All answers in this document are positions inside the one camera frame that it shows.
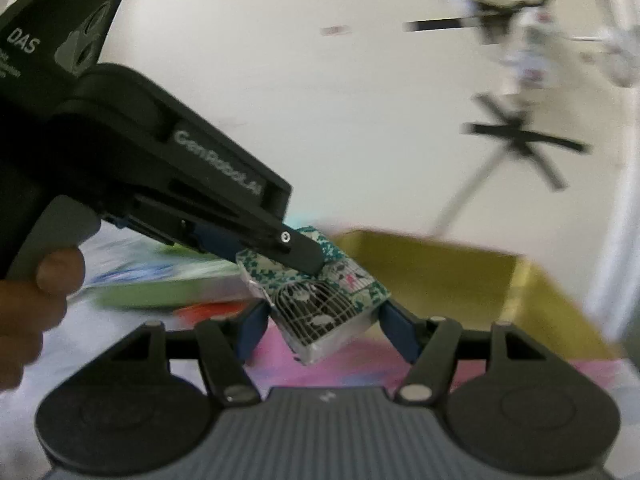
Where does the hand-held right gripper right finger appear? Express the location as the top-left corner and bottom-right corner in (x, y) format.
(379, 299), (550, 404)

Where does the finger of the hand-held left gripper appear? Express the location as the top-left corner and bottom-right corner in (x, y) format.
(134, 194), (327, 277)
(116, 215), (242, 264)

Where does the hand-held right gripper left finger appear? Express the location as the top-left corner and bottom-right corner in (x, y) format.
(109, 302), (273, 407)

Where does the green floral patterned small box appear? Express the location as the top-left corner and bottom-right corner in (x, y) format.
(235, 225), (387, 367)

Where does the pink cardboard box gold inside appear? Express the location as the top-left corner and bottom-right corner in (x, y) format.
(330, 229), (623, 392)

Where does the person's left hand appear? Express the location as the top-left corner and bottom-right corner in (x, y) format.
(0, 249), (87, 393)

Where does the red packet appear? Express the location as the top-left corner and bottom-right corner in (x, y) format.
(172, 302), (256, 327)

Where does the green and white packet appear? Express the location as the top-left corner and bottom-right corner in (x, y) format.
(70, 254), (247, 312)

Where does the black tape cross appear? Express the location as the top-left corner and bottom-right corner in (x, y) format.
(461, 92), (590, 192)

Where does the black tape strip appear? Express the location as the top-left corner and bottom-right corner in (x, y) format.
(404, 17), (477, 33)

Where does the white cable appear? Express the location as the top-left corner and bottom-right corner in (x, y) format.
(434, 149), (503, 237)

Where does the white window frame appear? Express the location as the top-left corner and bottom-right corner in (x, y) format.
(590, 0), (640, 333)

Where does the white wall socket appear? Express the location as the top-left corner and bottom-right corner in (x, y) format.
(499, 5), (552, 102)

